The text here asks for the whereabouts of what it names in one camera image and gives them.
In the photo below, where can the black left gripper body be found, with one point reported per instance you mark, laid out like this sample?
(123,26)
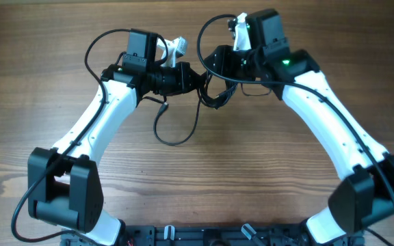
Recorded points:
(170,80)

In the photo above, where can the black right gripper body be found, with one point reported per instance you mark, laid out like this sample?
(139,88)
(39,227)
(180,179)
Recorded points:
(240,64)

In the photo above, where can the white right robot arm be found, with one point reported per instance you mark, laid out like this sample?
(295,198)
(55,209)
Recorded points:
(261,55)

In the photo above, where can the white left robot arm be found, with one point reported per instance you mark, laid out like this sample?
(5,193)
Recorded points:
(64,188)

